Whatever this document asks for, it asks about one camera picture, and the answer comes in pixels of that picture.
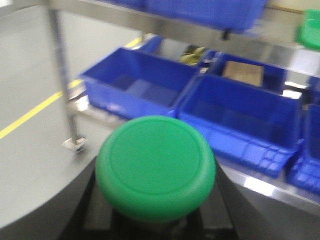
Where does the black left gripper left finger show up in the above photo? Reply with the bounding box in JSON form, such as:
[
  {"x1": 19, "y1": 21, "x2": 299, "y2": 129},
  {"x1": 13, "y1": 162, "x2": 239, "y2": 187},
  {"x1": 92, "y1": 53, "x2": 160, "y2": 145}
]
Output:
[{"x1": 58, "y1": 158, "x2": 113, "y2": 240}]

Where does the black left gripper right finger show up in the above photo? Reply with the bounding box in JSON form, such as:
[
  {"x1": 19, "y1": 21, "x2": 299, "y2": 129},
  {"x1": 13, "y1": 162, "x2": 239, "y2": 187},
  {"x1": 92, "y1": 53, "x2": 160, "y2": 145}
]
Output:
[{"x1": 202, "y1": 159, "x2": 253, "y2": 240}]

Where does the green mushroom push button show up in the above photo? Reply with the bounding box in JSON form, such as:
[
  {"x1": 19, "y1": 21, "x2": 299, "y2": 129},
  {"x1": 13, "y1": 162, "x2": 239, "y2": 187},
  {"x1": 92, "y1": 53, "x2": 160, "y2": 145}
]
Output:
[{"x1": 95, "y1": 115, "x2": 217, "y2": 223}]

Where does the green plastic tray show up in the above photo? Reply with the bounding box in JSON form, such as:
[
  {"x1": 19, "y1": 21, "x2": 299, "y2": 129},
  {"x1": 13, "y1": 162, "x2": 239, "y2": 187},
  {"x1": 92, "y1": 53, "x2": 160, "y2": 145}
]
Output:
[{"x1": 295, "y1": 9, "x2": 320, "y2": 51}]

